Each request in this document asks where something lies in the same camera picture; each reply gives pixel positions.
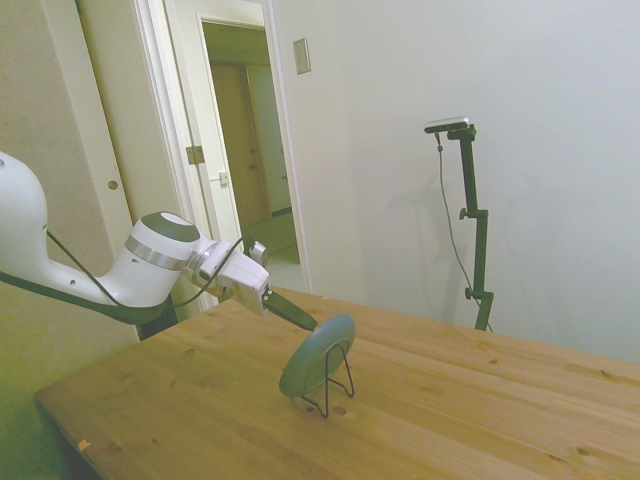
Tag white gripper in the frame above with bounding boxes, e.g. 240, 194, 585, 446
219, 249, 319, 333

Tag green round plate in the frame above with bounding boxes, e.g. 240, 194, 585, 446
278, 313, 358, 400

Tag brown hallway door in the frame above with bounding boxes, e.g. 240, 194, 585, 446
209, 62, 274, 219

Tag white open door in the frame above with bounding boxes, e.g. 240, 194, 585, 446
42, 0, 204, 314

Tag black wire plate stand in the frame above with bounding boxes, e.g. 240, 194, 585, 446
299, 344, 356, 419

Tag white door frame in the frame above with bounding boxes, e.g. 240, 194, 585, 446
164, 0, 314, 296

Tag black jointed camera stand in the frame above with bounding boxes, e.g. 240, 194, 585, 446
446, 124, 497, 333

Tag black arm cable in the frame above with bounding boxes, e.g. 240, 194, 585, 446
44, 229, 249, 309

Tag silver stereo camera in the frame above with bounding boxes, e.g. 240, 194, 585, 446
423, 115, 473, 136

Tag grey wall switch plate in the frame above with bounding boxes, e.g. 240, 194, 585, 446
292, 38, 312, 76

